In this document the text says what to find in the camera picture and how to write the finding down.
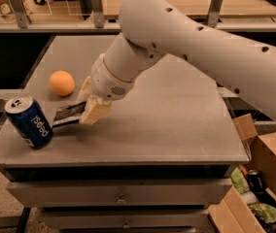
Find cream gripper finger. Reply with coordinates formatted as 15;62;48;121
79;96;112;125
77;76;92;103

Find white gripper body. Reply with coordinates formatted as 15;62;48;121
90;54;134;100

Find black rxbar chocolate wrapper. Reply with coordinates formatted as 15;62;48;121
52;102;86;128

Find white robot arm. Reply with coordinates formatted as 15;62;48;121
77;0;276;124

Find blue pepsi can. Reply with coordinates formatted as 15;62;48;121
5;94;52;149

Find dark can in box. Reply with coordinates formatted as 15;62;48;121
248;170;264;192

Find orange fruit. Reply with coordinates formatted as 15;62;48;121
50;71;75;96

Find grey drawer cabinet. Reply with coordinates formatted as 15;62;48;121
0;33;252;233

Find upper grey drawer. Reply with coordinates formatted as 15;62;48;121
7;179;231;208

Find grey drawer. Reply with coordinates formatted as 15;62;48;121
7;179;231;208
41;209;208;229

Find lower grey drawer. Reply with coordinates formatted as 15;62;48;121
41;209;208;229

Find green snack bag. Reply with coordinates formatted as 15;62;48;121
230;167;250;194

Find cardboard box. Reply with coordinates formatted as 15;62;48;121
208;114;276;233

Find green chip bag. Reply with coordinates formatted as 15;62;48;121
249;203;276;223

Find middle metal bracket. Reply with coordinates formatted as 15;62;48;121
91;0;105;28

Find metal bracket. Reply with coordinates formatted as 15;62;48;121
10;0;30;29
91;0;105;28
206;0;224;28

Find left metal bracket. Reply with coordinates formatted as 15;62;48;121
10;0;30;29

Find right metal bracket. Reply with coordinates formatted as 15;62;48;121
206;0;224;28

